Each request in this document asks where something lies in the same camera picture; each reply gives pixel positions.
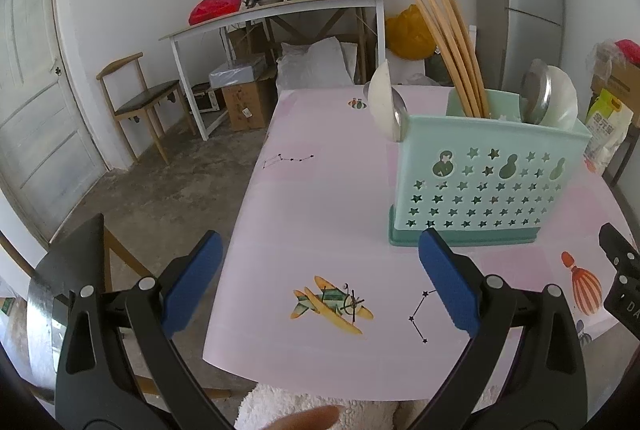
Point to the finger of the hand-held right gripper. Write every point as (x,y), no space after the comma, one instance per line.
(627,295)
(617,250)

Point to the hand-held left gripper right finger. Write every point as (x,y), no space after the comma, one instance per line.
(450,285)

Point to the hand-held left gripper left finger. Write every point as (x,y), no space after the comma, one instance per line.
(192,280)

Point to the mint green utensil holder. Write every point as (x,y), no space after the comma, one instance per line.
(500,190)

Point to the bundle of wooden chopsticks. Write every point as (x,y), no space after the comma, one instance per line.
(460,60)

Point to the yellow white rice bag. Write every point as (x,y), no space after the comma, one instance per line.
(607,130)

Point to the pink printed tablecloth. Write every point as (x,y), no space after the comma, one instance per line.
(310,220)

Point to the white fleece garment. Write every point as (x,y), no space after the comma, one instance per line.
(265,402)

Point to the cardboard box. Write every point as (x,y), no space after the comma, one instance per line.
(247,105)
(247,41)
(622,83)

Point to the plastic wrapped white box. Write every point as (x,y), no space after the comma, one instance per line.
(237,71)

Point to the white foam box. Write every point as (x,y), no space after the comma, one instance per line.
(412,70)

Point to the white panel door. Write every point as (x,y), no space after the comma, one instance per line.
(35,110)

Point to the white sack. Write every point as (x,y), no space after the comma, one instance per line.
(315,63)

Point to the yellow plastic bag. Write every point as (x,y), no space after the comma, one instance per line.
(410,33)

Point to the grey refrigerator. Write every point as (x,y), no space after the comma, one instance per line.
(520,0)

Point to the red plastic bag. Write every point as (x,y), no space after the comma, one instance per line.
(215,8)

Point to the white side table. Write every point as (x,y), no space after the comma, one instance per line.
(280,10)

